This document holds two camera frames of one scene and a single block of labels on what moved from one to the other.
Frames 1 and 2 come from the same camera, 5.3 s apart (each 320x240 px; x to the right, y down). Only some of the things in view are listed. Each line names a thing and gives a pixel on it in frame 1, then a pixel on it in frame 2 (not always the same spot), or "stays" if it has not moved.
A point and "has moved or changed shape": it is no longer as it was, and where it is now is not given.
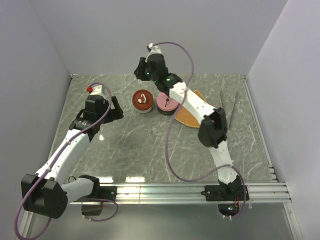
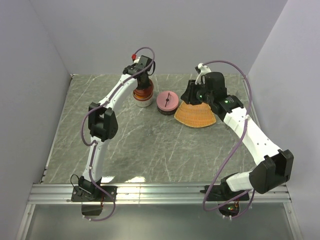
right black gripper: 139,71 to 188,96
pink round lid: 171,104 stays
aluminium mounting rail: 195,193 stays
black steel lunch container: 167,113 stays
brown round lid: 142,99 has moved or changed shape
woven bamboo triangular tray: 185,117 stays
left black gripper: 115,113 to 145,86
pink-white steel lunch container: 144,111 to 143,103
